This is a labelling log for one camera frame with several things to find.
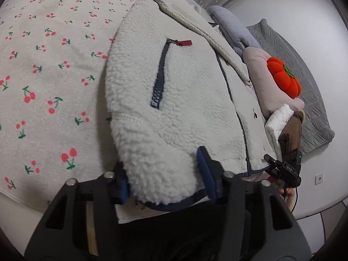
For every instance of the orange pumpkin plush cushion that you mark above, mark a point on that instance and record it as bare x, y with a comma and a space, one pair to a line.
283, 77

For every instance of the pink folded blanket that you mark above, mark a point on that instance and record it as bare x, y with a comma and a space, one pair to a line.
269, 95

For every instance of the white fleece zip jacket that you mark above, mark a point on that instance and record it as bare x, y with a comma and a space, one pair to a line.
173, 84

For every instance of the person's right hand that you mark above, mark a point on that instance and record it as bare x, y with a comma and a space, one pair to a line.
289, 196

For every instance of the light blue folded blanket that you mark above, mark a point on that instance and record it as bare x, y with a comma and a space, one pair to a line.
234, 31

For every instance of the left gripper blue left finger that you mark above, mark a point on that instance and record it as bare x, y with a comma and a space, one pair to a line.
121, 190

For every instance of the white quilted folded garment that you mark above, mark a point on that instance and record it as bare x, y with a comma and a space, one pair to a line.
275, 125

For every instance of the grey quilted pillow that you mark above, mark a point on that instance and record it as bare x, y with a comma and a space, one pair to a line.
316, 130

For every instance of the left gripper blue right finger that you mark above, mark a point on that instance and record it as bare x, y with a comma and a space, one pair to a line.
211, 172

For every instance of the cherry print white blanket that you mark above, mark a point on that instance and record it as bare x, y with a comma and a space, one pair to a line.
54, 119

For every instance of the brown folded garment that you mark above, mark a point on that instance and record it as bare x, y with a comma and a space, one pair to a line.
290, 137

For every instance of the white wall socket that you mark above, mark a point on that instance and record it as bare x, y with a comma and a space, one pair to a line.
318, 179

